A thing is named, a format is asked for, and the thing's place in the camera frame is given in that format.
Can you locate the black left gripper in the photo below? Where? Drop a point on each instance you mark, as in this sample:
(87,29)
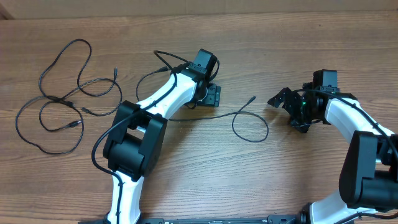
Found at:
(213,96)

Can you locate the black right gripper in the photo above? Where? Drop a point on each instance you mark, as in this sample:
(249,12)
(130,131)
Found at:
(283,94)

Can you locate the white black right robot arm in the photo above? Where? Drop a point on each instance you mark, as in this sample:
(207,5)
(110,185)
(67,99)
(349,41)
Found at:
(368,179)

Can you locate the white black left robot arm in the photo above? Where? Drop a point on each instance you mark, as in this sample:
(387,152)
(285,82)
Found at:
(135,139)

